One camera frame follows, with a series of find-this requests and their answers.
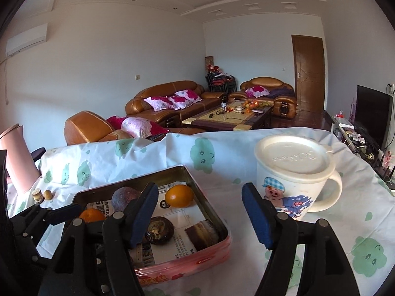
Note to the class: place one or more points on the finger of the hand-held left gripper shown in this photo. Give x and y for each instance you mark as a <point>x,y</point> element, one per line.
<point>31,219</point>
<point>63,215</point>

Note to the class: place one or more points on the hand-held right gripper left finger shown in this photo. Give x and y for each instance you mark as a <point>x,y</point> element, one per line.
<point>143,219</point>

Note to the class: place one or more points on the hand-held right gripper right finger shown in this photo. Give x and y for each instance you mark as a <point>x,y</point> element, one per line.
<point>259,222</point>

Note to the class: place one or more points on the small smooth orange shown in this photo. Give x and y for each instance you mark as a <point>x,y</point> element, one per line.
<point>91,215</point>
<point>179,195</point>

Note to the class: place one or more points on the purple passion fruit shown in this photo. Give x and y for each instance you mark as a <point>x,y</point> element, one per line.
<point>122,199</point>

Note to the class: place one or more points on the pink rectangular tin box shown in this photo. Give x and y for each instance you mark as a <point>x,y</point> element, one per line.
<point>191,265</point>

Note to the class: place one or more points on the brown longan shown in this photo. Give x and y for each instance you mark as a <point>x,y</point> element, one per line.
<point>47,195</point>

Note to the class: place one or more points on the newspaper lining sheet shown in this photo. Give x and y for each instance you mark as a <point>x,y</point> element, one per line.
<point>172,246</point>

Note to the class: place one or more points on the white pig-print mug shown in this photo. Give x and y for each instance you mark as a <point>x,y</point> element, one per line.
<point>293,191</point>

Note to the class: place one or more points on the pink electric kettle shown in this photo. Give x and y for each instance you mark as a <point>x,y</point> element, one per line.
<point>17,160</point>

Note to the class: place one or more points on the dark chair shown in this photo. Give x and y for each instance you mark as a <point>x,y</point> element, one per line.
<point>37,154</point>

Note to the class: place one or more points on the white green-print tablecloth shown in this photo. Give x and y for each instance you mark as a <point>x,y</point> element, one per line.
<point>216,172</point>

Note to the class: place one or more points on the pale pink pillow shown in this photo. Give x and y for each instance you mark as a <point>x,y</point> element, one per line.
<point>142,127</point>

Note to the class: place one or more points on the wooden coffee table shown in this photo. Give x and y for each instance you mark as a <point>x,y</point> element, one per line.
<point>222,120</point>

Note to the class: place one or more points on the pink white floral cushion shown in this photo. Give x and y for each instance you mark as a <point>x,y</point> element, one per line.
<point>188,97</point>
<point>159,103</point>
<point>257,91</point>

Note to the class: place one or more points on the pile of small oranges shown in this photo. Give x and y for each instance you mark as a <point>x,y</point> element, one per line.
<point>250,104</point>

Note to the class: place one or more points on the cluttered television stand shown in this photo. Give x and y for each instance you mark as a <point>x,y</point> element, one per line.
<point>358,138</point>

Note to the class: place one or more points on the purple blanket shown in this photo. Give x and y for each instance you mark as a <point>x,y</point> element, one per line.
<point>282,92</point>

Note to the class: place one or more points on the brown leather three-seat sofa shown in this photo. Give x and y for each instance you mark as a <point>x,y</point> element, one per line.
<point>166,88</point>

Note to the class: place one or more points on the brown leather armchair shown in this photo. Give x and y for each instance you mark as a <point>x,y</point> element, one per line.
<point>265,81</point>

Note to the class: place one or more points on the stacked dark chairs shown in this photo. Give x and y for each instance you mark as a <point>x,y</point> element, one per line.
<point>222,83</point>

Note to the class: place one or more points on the black television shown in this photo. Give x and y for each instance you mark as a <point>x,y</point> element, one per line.
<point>372,114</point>

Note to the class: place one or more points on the brown wooden door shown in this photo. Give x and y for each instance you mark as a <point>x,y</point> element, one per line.
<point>308,74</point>

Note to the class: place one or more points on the red plush toy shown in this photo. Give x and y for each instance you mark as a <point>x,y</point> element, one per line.
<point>213,67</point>

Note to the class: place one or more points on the tall wooden vase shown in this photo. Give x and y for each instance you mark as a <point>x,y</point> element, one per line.
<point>209,61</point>

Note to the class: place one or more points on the white wall air conditioner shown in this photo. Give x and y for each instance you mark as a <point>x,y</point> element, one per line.
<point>27,38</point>

